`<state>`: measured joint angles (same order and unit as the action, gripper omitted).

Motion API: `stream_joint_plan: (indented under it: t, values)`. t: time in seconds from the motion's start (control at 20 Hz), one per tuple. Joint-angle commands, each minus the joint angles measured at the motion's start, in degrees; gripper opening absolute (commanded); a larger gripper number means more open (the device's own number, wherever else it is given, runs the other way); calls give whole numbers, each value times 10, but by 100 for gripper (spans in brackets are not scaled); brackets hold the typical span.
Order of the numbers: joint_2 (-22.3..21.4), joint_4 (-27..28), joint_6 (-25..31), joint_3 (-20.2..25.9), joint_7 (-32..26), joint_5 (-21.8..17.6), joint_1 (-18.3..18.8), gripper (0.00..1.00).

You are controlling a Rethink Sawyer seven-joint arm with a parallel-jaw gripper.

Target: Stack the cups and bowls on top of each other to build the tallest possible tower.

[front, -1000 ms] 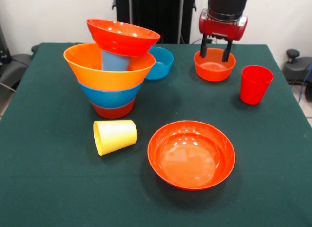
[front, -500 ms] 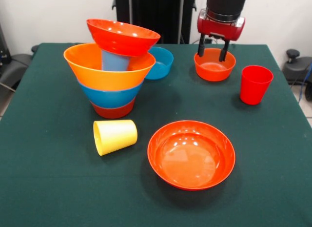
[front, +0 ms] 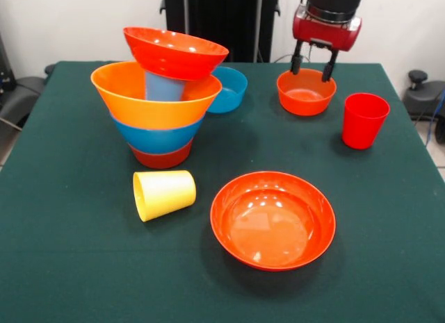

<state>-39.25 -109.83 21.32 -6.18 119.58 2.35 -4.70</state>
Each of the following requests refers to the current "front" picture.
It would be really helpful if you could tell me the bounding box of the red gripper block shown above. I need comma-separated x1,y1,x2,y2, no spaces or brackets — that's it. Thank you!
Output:
290,4,363,83

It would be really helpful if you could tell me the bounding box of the small red-orange bowl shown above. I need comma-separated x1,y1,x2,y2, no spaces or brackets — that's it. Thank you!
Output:
276,68,338,117
129,139,195,169

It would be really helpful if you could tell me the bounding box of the red cup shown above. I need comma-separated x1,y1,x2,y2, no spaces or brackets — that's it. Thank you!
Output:
341,92,391,150

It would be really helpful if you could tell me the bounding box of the wide red-orange bowl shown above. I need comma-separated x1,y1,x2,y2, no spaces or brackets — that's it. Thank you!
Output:
122,26,230,81
210,170,337,272

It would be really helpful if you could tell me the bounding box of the blue cup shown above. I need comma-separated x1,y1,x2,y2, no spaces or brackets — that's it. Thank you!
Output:
144,70,186,102

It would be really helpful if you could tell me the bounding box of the large blue bowl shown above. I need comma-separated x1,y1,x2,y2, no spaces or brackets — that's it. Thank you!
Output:
109,109,206,155

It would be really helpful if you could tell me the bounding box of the large orange bowl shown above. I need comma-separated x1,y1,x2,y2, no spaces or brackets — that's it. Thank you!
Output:
90,60,223,131

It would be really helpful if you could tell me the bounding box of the yellow cup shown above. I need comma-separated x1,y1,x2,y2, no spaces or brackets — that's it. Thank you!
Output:
132,169,197,223

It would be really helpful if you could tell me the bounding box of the small blue bowl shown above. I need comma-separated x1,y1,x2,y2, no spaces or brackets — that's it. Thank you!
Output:
207,66,249,115

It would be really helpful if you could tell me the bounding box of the dark green tablecloth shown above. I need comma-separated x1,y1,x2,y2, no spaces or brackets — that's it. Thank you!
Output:
0,60,445,323

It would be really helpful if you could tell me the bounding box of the black wall cable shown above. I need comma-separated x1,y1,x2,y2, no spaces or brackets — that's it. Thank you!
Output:
273,0,315,63

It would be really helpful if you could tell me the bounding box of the black pedestal leg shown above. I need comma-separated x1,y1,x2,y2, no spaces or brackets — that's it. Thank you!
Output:
0,63,56,129
402,69,445,122

